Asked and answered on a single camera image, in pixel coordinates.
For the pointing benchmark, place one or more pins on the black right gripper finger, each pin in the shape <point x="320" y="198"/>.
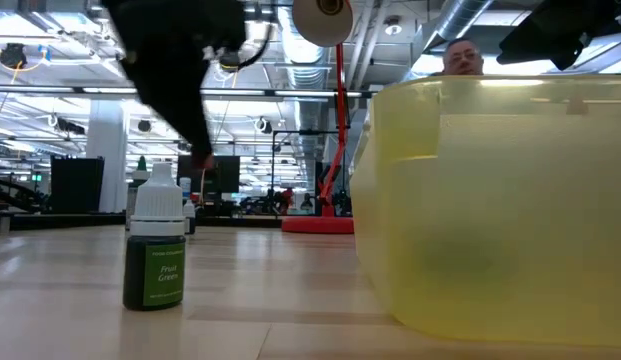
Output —
<point x="550" y="32"/>

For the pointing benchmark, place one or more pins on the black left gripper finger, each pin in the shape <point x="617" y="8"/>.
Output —
<point x="182" y="100"/>

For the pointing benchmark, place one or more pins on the large green-capped colouring bottle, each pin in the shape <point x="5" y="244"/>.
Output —
<point x="141" y="176"/>

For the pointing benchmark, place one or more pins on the small white-capped dropper bottle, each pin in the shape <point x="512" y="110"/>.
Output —
<point x="189" y="220"/>

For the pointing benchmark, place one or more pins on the small fruit green dropper bottle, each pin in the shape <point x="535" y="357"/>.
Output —
<point x="155" y="270"/>

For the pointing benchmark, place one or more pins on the yellow translucent plastic bin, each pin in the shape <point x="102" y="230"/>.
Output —
<point x="490" y="200"/>

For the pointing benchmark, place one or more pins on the black monitor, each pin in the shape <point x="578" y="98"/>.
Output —
<point x="225" y="175"/>

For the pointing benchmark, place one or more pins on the person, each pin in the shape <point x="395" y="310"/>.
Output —
<point x="462" y="57"/>

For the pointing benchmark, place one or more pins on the white square column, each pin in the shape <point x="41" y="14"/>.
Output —
<point x="107" y="160"/>

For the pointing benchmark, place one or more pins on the black upright panel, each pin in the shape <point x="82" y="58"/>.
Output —
<point x="75" y="182"/>

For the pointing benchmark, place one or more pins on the red desk lamp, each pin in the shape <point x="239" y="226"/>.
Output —
<point x="340" y="100"/>

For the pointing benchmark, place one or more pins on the silver spiral air duct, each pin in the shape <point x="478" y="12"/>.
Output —
<point x="302" y="70"/>
<point x="460" y="17"/>

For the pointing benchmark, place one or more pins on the long light rail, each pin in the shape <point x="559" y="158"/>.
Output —
<point x="65" y="90"/>

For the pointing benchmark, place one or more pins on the black metal frame rig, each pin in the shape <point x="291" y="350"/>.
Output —
<point x="300" y="132"/>

